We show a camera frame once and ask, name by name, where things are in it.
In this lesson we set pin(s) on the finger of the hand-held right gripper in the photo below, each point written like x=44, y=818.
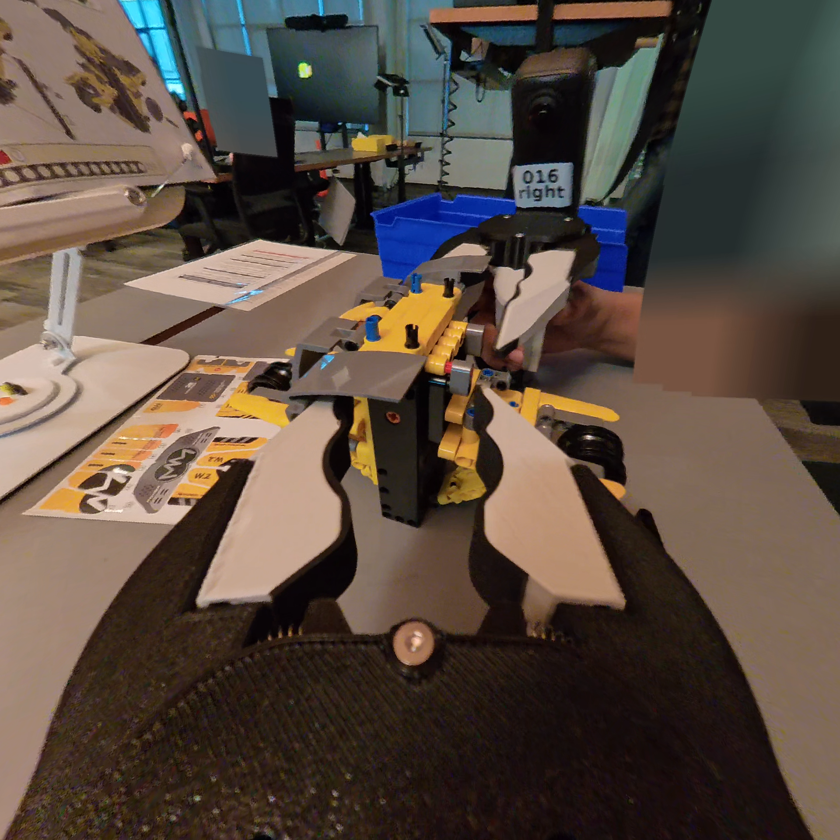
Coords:
x=506, y=289
x=544, y=289

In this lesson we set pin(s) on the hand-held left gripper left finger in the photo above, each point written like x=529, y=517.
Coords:
x=275, y=525

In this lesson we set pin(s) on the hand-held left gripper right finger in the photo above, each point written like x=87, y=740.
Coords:
x=544, y=525

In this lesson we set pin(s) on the yellow toy brick vehicle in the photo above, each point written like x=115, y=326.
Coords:
x=407, y=315

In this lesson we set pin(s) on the person's right hand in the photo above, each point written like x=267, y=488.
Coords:
x=590, y=321

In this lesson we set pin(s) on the raised wooden desk top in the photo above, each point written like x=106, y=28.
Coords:
x=499, y=29

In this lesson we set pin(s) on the blue plastic bin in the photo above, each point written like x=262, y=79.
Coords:
x=407, y=229

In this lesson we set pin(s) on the yellow grey sticker sheet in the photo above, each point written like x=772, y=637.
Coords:
x=131, y=459

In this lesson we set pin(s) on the hanging white paper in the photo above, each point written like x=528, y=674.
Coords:
x=341, y=210

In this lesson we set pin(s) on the small yellow box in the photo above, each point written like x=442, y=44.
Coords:
x=371, y=143

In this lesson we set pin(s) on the background office desk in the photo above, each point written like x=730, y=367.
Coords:
x=341, y=156

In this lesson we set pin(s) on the black computer monitor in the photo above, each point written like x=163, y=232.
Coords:
x=328, y=79

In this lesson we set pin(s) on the white document stand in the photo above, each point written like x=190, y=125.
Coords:
x=98, y=374

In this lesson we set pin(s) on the black webcam bar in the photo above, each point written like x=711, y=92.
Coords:
x=315, y=22

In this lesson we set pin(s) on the printed paper sheet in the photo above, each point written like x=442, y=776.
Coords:
x=249, y=269

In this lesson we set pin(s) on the black office chair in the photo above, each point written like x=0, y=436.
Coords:
x=262, y=197

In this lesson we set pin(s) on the small orange black part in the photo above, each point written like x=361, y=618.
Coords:
x=13, y=392

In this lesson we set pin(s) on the grey partition board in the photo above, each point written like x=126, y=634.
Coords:
x=236, y=98

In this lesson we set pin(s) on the building instruction booklet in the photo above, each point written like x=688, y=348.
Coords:
x=79, y=65

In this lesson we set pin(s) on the camera on tripod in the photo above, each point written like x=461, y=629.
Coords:
x=392, y=82

